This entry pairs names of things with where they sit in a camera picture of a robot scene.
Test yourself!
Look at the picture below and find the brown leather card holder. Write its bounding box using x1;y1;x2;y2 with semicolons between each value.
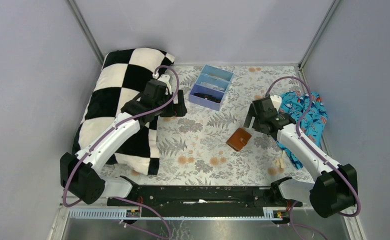
226;127;252;152

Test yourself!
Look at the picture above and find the blue compartment organizer box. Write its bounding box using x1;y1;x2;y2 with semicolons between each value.
188;64;234;111

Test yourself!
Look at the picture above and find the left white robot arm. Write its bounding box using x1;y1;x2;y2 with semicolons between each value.
60;79;187;207

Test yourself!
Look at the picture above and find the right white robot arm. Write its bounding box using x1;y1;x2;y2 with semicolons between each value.
244;95;361;218

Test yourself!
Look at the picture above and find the black item in box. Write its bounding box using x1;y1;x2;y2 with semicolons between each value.
193;92;222;103

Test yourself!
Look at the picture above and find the blue patterned cloth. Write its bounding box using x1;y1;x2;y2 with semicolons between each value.
276;91;328;170

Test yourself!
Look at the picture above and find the black white checkered pillow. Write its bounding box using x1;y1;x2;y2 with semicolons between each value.
72;47;175;175

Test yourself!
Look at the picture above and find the beige knotted fabric strip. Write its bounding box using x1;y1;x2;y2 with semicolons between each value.
272;151;286;170

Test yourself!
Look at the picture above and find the floral table mat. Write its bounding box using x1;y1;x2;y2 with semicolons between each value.
102;66;312;186

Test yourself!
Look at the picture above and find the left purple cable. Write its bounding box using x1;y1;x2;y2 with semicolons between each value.
61;65;181;240

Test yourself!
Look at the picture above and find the purple cable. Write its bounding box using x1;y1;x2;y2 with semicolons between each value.
264;76;362;240
61;65;181;240

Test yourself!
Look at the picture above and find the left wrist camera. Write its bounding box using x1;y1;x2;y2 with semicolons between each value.
152;73;172;95

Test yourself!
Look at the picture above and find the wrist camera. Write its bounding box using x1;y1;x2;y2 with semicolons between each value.
269;94;282;112
152;73;172;95

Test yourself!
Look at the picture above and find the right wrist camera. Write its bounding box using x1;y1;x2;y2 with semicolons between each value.
269;94;282;112

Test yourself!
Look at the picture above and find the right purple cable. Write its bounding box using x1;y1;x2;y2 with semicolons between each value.
264;76;362;240

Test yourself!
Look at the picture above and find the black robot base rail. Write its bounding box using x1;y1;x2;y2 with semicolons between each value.
127;185;294;219

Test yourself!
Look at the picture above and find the white slotted cable duct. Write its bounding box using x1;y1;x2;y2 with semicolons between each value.
69;208;283;222

